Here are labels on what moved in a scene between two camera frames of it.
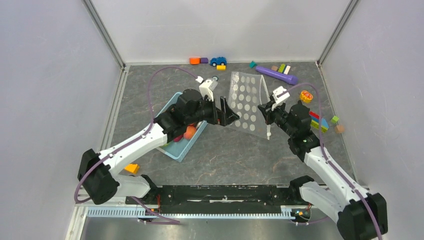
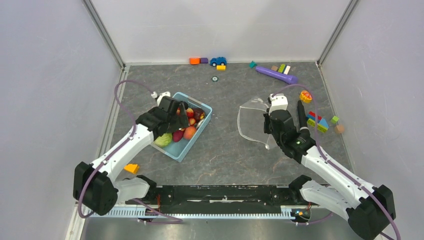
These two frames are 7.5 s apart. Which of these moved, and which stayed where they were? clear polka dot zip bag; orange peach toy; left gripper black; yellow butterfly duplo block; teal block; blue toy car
Moved: clear polka dot zip bag; left gripper black
Stayed: orange peach toy; blue toy car; yellow butterfly duplo block; teal block
